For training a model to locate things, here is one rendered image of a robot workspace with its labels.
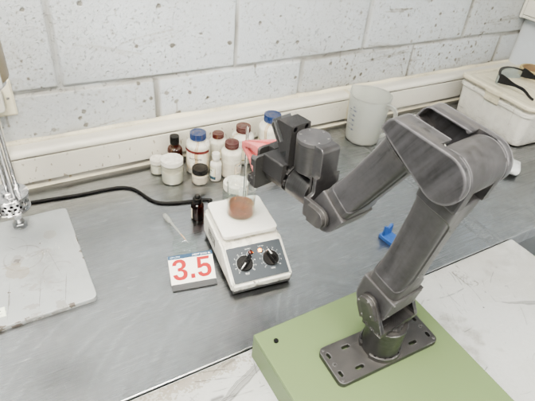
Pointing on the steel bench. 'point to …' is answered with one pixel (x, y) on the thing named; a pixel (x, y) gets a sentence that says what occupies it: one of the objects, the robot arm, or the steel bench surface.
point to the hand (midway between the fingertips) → (246, 145)
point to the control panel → (261, 270)
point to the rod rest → (388, 235)
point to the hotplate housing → (241, 246)
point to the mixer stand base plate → (41, 270)
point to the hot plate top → (251, 227)
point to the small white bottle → (215, 167)
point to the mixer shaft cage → (8, 205)
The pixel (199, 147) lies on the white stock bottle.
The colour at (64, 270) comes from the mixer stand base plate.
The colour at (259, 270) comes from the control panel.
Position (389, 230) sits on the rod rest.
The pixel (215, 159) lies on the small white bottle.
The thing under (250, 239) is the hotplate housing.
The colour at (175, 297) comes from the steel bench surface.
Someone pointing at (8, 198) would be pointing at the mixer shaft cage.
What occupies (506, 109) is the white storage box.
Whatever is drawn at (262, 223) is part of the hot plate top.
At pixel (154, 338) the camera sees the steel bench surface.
